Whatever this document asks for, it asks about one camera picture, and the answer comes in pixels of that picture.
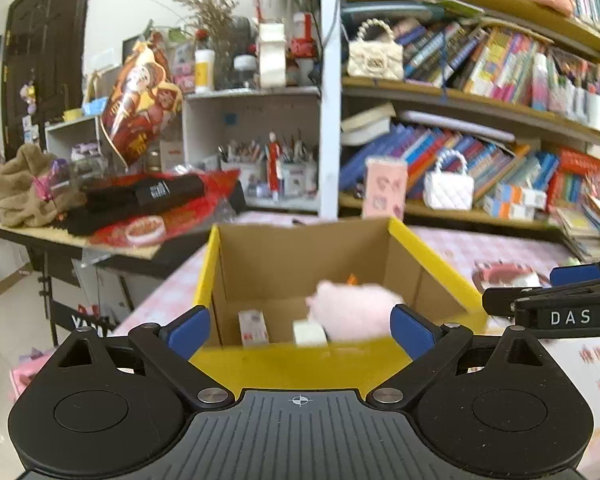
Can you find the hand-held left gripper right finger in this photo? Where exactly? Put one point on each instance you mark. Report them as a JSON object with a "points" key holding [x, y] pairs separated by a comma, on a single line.
{"points": [[411, 332]]}

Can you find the pink cartoon canister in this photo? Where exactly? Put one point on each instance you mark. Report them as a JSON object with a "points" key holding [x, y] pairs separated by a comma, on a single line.
{"points": [[386, 187]]}

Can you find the red foil cartoon balloon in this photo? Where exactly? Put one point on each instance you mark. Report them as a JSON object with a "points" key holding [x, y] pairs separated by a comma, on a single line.
{"points": [[140, 105]]}

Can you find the red book set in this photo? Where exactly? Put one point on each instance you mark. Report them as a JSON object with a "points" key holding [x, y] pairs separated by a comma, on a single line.
{"points": [[580, 170]]}

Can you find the long black box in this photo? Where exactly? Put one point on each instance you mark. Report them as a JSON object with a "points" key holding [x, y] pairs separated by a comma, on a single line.
{"points": [[150, 192]]}

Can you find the white desk organizer with pens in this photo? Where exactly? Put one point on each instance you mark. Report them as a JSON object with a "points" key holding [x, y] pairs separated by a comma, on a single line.
{"points": [[590, 107]]}

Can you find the red plastic bag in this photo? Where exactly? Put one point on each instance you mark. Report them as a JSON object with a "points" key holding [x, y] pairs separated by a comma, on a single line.
{"points": [[190, 220]]}

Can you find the row of colourful books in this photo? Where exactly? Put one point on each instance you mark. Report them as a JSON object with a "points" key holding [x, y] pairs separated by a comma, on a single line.
{"points": [[480, 60]]}

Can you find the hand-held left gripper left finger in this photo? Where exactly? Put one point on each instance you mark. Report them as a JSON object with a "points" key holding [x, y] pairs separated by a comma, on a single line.
{"points": [[190, 332]]}

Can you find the white shelf unit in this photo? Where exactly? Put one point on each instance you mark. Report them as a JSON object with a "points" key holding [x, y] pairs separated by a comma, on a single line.
{"points": [[250, 120]]}

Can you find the yellow cardboard box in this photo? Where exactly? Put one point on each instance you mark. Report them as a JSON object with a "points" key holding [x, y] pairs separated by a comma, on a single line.
{"points": [[290, 370]]}

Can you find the dark side table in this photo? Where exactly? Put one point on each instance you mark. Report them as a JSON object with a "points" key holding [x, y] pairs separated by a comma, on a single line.
{"points": [[130, 260]]}

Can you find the red dress figurine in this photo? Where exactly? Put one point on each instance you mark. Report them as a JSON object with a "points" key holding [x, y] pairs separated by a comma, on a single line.
{"points": [[273, 165]]}

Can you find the dark wooden door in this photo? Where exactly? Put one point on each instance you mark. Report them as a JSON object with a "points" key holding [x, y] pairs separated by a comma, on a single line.
{"points": [[45, 60]]}

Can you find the white ceramic ornament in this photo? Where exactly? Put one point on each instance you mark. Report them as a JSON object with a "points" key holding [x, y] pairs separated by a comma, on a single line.
{"points": [[271, 55]]}

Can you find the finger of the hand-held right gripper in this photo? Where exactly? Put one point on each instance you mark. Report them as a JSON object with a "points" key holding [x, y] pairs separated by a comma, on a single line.
{"points": [[500, 300], [575, 274]]}

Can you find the white bottle yellow label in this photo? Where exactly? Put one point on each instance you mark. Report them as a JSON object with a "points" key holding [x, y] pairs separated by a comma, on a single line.
{"points": [[204, 72]]}

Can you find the small white block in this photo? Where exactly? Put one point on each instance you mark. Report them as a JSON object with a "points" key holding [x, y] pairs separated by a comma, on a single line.
{"points": [[310, 332]]}

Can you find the row of blue books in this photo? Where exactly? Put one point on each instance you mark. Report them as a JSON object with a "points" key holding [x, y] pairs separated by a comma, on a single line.
{"points": [[405, 145]]}

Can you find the brown plush cloth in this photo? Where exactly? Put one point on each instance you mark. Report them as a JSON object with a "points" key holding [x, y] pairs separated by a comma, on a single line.
{"points": [[25, 185]]}

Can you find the orange and white carton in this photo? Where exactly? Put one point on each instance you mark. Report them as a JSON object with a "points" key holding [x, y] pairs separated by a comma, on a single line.
{"points": [[527, 195], [500, 208]]}

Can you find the stack of magazines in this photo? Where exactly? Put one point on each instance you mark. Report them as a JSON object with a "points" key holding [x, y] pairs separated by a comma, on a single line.
{"points": [[590, 230]]}

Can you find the white pen cup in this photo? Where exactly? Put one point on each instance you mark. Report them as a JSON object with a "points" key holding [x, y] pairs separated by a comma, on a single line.
{"points": [[297, 177], [240, 175]]}

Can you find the dried flower bunch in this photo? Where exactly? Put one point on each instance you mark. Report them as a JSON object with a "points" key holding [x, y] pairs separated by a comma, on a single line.
{"points": [[215, 15]]}

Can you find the pink plush toy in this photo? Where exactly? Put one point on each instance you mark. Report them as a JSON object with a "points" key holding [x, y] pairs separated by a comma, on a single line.
{"points": [[350, 310]]}

